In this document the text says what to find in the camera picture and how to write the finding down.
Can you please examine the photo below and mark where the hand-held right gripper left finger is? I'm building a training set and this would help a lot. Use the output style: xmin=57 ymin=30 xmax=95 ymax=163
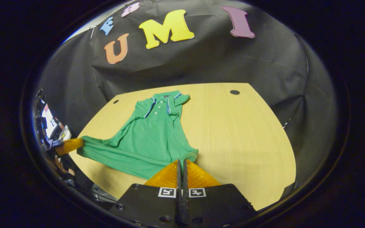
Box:
xmin=108 ymin=159 xmax=183 ymax=228

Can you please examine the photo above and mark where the black backdrop cloth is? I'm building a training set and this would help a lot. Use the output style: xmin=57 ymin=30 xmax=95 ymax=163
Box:
xmin=35 ymin=0 xmax=340 ymax=190

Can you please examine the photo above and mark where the computer monitor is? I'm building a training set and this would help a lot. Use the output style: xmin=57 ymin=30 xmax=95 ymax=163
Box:
xmin=41 ymin=103 xmax=58 ymax=140

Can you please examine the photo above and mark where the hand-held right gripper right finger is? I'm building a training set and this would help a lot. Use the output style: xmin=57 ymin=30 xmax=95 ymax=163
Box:
xmin=182 ymin=159 xmax=258 ymax=228

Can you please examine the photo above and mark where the green T-shirt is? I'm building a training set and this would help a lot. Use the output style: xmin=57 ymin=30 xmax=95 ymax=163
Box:
xmin=76 ymin=91 xmax=199 ymax=180

